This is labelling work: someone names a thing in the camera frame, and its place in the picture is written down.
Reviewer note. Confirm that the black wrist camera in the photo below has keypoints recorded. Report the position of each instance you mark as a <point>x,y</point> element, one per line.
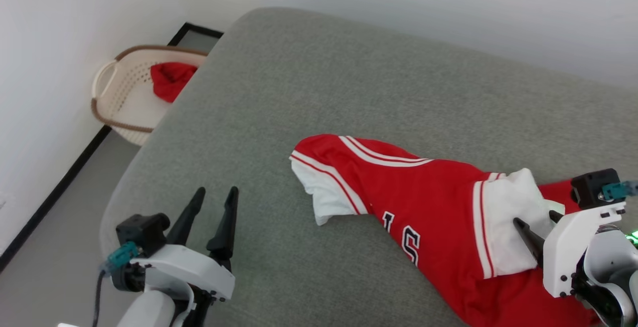
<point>590,187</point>
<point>142,230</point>

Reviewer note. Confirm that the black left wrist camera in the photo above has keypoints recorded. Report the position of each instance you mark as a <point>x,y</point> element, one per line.
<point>142,230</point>

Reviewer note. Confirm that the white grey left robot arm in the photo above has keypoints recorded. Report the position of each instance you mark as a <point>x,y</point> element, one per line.
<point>144,312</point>

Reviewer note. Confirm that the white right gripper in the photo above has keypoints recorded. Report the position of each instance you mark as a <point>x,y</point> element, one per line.
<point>568,247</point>

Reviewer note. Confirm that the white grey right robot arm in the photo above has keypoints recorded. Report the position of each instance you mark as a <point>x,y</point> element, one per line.
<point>608,262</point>

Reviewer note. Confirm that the cream perforated laundry basket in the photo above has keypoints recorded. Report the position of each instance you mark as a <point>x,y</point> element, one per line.
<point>124,97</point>

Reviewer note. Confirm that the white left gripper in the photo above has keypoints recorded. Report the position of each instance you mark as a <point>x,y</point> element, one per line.
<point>199,272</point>

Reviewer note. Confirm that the red Bulls jersey white sleeves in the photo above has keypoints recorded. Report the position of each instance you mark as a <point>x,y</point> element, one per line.
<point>438,202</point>

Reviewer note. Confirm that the plain red cloth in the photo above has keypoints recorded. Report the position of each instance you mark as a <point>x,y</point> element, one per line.
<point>169,80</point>

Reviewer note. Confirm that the black baseboard strip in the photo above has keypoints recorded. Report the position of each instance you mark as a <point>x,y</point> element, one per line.
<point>60,187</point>

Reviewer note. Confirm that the grey fabric sofa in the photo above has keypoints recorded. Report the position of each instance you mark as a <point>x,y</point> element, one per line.
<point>309,82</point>

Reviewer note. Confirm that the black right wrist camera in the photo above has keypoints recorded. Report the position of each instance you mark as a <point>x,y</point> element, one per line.
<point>590,187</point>

